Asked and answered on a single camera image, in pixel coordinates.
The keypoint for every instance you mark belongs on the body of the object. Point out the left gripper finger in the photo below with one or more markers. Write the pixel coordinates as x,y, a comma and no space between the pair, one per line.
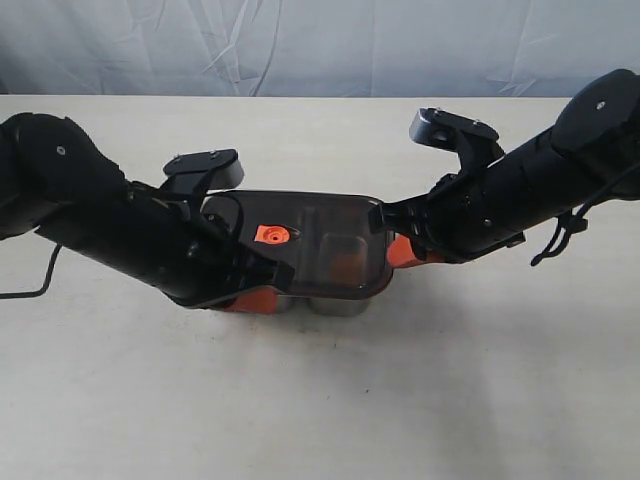
259,301
248,270

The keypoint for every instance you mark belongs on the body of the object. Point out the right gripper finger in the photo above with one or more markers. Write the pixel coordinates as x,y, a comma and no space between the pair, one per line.
408,217
401,255

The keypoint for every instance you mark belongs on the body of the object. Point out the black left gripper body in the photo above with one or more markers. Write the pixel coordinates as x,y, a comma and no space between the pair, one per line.
137,236

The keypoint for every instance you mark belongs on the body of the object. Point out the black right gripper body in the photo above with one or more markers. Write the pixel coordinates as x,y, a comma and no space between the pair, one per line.
529,185

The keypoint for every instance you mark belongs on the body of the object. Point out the yellow toy cheese wedge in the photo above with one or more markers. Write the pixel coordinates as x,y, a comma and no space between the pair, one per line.
348,268

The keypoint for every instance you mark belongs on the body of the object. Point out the dark transparent box lid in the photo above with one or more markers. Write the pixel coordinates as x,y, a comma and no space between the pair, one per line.
305,230

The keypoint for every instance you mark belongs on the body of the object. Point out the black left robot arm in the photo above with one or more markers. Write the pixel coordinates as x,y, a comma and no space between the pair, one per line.
57,184

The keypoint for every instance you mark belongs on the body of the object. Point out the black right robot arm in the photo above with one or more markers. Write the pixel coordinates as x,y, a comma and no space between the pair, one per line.
590,155

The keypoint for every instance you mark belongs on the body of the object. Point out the stainless steel lunch box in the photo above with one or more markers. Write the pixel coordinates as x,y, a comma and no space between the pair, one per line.
328,307

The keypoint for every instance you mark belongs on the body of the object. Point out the blue-grey backdrop cloth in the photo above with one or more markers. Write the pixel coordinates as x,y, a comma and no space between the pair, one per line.
314,48

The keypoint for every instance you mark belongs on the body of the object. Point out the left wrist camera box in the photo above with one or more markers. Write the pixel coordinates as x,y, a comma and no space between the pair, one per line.
203,171

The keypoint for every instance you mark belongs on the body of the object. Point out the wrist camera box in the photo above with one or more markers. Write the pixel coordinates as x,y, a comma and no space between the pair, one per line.
437,128
203,171

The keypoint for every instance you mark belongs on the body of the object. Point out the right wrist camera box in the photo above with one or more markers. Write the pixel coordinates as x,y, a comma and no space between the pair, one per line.
437,128

